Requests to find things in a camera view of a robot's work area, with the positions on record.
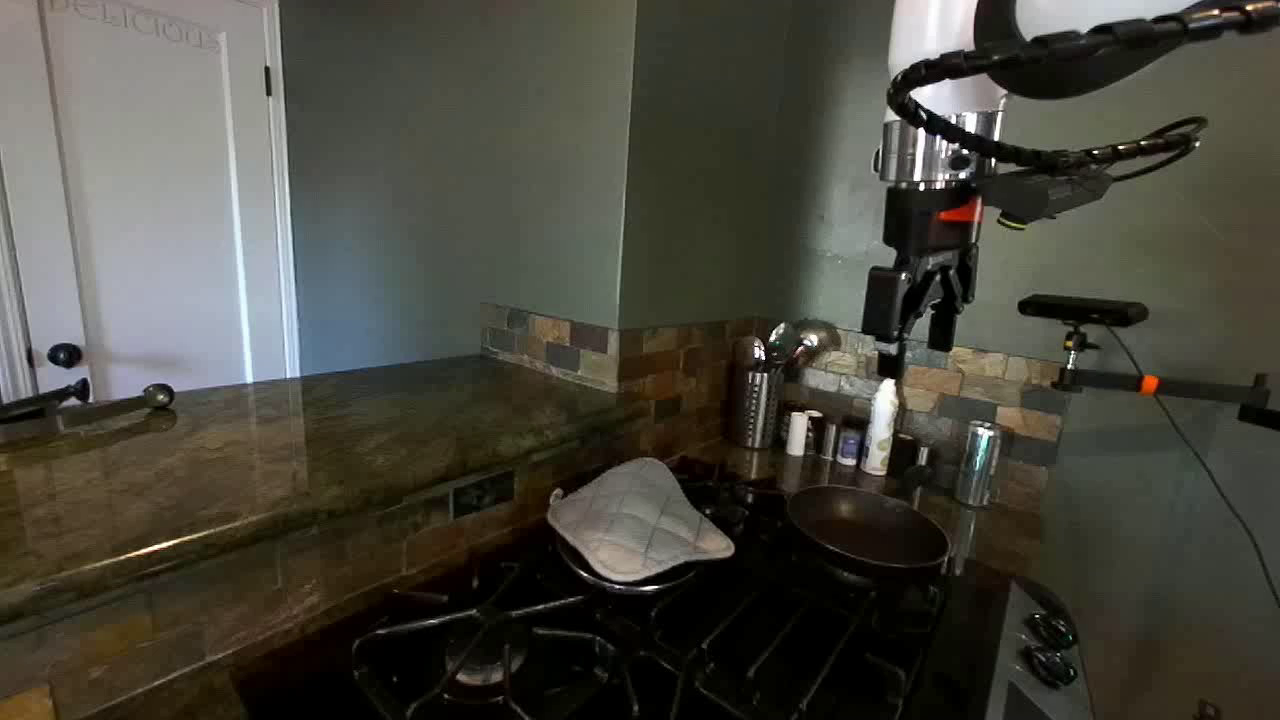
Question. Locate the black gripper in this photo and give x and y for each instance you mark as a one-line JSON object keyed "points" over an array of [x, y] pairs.
{"points": [[933, 226]]}

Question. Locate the black frying pan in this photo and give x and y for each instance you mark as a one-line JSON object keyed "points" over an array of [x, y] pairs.
{"points": [[865, 526]]}

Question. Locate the white cloth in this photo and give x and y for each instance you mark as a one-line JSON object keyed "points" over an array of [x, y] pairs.
{"points": [[635, 522]]}

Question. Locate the white plastic bottle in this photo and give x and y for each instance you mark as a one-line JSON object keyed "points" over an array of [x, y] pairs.
{"points": [[883, 433]]}

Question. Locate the small black jar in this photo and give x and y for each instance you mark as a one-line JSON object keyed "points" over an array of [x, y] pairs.
{"points": [[913, 458]]}

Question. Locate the small dark shaker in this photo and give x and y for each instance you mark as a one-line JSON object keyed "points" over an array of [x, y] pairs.
{"points": [[851, 446], [827, 443]]}

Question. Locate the silver drink can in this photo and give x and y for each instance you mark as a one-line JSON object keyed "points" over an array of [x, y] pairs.
{"points": [[976, 465]]}

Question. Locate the small white shaker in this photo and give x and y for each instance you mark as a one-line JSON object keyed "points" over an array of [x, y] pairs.
{"points": [[796, 433]]}

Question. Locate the black stove knob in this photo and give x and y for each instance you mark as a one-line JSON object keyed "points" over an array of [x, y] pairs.
{"points": [[1048, 626], [1054, 665]]}

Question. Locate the black gas stove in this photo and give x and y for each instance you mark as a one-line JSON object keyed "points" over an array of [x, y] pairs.
{"points": [[744, 643]]}

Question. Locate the small door hinge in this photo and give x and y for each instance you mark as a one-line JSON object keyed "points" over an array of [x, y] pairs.
{"points": [[269, 81]]}

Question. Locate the white panel door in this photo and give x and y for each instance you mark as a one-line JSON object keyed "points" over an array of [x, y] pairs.
{"points": [[145, 200]]}

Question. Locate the black door knob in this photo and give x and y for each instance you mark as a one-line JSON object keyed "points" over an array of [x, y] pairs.
{"points": [[66, 352]]}

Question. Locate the black stereo camera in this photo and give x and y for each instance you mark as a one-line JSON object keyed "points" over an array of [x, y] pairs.
{"points": [[1080, 311]]}

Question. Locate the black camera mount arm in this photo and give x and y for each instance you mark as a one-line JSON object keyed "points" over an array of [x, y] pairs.
{"points": [[1201, 388]]}

